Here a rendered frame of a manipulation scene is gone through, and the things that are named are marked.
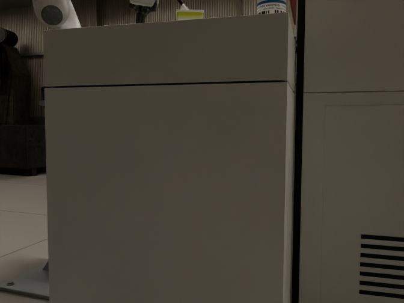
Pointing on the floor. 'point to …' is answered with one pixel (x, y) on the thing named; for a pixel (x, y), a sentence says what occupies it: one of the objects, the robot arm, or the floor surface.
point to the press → (13, 83)
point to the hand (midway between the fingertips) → (140, 20)
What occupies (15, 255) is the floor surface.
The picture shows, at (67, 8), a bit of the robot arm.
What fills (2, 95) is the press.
